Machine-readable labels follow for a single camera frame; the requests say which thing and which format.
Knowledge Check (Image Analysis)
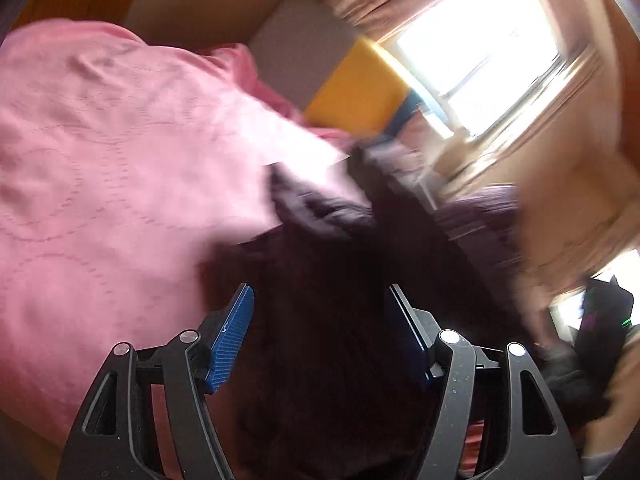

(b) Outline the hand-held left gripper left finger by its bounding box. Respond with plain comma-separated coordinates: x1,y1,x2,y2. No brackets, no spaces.
56,282,256,480

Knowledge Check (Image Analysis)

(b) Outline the purple quilted jacket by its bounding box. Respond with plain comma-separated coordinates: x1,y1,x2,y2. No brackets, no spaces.
200,140,551,480

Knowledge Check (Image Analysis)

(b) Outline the bright window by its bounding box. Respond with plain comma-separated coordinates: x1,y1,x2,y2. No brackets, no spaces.
395,0,566,136

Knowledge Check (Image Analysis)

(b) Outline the light pink curtain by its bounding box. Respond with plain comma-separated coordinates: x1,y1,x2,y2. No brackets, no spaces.
320,0,621,186

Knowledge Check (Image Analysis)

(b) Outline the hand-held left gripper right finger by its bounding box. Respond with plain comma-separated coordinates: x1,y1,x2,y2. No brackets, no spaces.
387,284,583,480

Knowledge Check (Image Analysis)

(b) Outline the grey yellow blue headboard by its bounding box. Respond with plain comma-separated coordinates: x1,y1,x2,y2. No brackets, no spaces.
250,0,426,141

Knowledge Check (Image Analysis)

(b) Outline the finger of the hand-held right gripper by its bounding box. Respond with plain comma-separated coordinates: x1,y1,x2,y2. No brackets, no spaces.
542,345,611,423

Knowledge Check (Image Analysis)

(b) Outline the pink dotted bedspread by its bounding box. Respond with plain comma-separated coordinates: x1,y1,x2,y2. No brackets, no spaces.
0,17,361,461

